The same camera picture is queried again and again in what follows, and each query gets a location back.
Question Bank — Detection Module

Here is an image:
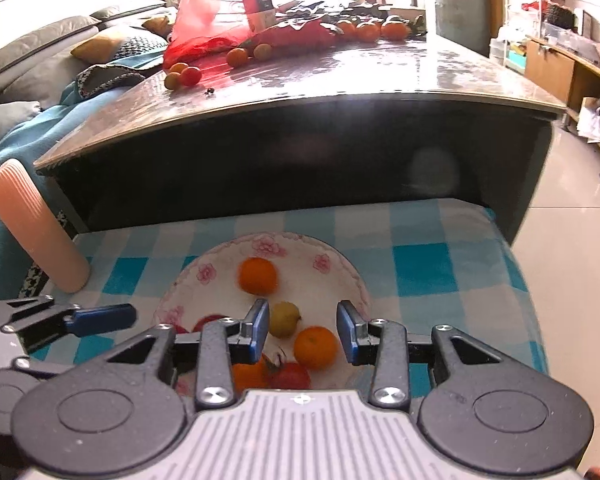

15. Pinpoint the yellow cherry tomato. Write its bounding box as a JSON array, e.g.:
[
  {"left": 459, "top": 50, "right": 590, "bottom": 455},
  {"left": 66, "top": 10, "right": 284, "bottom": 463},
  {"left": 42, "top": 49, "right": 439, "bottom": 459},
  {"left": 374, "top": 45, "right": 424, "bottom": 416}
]
[{"left": 269, "top": 301, "right": 302, "bottom": 338}]

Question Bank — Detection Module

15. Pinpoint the dark coffee table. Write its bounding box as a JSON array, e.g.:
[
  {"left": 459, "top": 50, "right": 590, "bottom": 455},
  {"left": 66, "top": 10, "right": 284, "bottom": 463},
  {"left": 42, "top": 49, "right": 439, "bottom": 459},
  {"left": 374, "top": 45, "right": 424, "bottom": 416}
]
[{"left": 32, "top": 35, "right": 568, "bottom": 246}]

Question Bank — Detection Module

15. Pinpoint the yellow pillow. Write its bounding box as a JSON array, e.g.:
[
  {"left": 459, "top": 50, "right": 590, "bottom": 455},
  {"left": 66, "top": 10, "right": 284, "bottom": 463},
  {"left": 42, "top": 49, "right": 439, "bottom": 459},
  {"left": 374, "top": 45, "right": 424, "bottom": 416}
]
[{"left": 70, "top": 25, "right": 146, "bottom": 63}]

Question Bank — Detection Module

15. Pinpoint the red plastic bag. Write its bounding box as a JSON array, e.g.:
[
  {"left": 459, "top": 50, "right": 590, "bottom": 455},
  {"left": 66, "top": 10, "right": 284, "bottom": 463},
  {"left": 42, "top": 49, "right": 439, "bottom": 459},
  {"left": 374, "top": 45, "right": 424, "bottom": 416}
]
[{"left": 162, "top": 0, "right": 336, "bottom": 68}]

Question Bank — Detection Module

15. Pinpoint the white plate with pink flowers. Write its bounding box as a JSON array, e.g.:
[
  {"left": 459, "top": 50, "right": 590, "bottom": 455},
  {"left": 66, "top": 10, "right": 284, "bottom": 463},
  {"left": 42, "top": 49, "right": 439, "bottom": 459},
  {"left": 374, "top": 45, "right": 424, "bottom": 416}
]
[{"left": 154, "top": 232, "right": 373, "bottom": 396}]

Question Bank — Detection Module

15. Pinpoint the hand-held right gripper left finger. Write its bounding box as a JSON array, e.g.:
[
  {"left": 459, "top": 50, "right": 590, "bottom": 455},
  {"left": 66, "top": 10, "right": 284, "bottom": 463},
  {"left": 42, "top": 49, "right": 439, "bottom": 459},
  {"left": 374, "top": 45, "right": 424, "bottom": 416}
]
[{"left": 107, "top": 298, "right": 272, "bottom": 409}]

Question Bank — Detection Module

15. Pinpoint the dark red carton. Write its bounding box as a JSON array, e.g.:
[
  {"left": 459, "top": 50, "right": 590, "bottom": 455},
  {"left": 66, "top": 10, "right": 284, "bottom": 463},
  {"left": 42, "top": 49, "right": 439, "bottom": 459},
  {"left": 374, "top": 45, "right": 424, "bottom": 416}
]
[{"left": 241, "top": 0, "right": 277, "bottom": 31}]

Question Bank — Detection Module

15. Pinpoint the orange cherry tomato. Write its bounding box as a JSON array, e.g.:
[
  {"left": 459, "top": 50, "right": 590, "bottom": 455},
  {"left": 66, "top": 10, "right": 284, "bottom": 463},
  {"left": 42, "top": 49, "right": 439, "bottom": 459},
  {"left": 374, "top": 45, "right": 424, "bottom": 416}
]
[
  {"left": 293, "top": 326, "right": 339, "bottom": 371},
  {"left": 237, "top": 257, "right": 279, "bottom": 296}
]

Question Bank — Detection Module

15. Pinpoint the houndstooth pillow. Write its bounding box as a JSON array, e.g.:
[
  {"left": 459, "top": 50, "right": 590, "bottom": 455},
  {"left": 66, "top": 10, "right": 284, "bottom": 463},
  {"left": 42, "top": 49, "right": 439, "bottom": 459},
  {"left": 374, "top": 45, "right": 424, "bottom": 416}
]
[{"left": 75, "top": 65, "right": 146, "bottom": 101}]

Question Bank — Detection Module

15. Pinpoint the grey green cushion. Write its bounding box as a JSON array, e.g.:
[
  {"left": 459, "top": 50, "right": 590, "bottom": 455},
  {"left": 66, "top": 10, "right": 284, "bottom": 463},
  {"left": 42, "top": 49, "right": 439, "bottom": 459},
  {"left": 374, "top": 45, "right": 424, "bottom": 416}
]
[{"left": 0, "top": 102, "right": 41, "bottom": 153}]

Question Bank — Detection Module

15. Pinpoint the scattered cherry tomatoes group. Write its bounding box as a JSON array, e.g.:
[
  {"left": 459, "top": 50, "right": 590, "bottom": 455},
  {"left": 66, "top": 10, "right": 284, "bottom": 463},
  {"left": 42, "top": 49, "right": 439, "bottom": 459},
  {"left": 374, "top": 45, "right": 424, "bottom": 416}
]
[{"left": 164, "top": 42, "right": 273, "bottom": 92}]

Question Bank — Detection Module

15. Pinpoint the pink ribbed cylinder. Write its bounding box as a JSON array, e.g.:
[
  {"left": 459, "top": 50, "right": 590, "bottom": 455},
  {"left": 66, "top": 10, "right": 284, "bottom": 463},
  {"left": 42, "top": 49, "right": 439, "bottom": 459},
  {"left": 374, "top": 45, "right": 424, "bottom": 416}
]
[{"left": 0, "top": 158, "right": 91, "bottom": 294}]

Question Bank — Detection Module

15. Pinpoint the blue white checkered cloth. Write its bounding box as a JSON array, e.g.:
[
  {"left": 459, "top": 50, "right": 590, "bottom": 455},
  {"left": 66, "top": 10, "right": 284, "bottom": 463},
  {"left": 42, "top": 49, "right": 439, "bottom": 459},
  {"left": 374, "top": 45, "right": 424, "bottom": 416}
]
[{"left": 27, "top": 197, "right": 548, "bottom": 401}]

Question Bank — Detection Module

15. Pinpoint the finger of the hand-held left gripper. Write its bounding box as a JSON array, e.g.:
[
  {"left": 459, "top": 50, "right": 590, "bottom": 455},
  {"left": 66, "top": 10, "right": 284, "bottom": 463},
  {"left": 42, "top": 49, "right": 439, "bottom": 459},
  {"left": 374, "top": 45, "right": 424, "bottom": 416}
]
[
  {"left": 11, "top": 356, "right": 76, "bottom": 381},
  {"left": 0, "top": 296, "right": 137, "bottom": 356}
]

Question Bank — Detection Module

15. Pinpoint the grey sofa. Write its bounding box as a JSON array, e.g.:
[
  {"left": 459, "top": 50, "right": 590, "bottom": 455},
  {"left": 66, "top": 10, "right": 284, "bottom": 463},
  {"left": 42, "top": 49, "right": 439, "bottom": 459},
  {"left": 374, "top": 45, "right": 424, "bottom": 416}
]
[{"left": 0, "top": 0, "right": 166, "bottom": 111}]

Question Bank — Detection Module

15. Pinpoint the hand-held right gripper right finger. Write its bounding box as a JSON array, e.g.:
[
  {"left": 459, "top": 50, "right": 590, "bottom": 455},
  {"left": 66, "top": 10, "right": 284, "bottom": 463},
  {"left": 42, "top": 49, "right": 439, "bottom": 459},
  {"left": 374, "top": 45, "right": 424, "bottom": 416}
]
[{"left": 336, "top": 300, "right": 551, "bottom": 409}]

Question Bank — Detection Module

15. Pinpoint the large orange red tomato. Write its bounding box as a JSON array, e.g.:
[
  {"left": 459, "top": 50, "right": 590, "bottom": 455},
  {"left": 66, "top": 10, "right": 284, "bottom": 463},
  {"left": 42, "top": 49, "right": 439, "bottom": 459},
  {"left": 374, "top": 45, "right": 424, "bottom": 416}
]
[{"left": 231, "top": 360, "right": 271, "bottom": 391}]

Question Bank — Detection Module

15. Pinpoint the red cherry tomato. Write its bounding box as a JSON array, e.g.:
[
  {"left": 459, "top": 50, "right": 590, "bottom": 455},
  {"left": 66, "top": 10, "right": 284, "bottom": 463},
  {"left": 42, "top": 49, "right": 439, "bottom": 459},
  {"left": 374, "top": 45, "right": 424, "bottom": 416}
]
[
  {"left": 267, "top": 355, "right": 312, "bottom": 390},
  {"left": 192, "top": 314, "right": 231, "bottom": 333}
]

